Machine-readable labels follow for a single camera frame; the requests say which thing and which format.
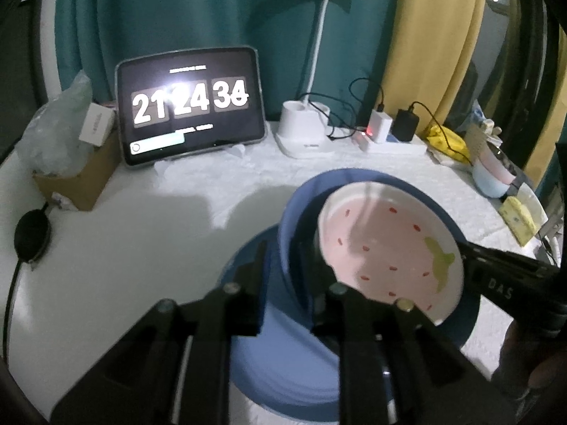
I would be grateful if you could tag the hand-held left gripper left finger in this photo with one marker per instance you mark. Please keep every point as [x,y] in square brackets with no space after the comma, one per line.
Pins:
[252,301]

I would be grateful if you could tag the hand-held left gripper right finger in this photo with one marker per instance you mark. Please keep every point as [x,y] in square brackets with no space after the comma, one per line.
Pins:
[325,318]

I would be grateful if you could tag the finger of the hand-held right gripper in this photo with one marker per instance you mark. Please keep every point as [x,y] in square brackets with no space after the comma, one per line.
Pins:
[496,259]

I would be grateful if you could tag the large blue bowl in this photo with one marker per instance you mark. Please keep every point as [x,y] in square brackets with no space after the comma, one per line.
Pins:
[292,230]

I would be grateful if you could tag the pink patterned white bowl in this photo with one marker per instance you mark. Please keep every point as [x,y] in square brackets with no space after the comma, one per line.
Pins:
[390,239]

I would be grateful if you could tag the person's right hand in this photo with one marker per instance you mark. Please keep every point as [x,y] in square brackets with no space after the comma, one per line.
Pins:
[540,363]

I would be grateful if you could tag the yellow tissue pack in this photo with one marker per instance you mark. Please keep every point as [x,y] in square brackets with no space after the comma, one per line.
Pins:
[518,217]

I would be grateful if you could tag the plain pink bowl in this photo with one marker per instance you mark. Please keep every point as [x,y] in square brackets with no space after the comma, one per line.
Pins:
[489,166]

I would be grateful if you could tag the yellow wipes packet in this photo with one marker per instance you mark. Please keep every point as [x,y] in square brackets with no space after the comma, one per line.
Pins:
[445,141]

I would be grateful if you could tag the white power strip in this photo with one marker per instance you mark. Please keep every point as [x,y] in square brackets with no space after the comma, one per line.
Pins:
[398,147]

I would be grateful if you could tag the white desk lamp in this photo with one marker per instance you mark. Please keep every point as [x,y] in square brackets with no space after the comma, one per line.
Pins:
[305,128]

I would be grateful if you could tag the tablet with clock display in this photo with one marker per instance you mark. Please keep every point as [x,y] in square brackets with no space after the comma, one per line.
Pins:
[190,106]

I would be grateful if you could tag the black round puck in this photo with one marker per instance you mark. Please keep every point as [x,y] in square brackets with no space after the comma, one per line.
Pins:
[33,237]

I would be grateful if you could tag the small white box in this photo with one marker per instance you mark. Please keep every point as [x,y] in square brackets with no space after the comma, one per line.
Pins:
[97,124]

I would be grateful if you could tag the clear plastic bag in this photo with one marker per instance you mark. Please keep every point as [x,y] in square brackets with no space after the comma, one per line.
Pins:
[53,128]

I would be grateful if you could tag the teal curtain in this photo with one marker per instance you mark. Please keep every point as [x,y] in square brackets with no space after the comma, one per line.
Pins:
[177,9]

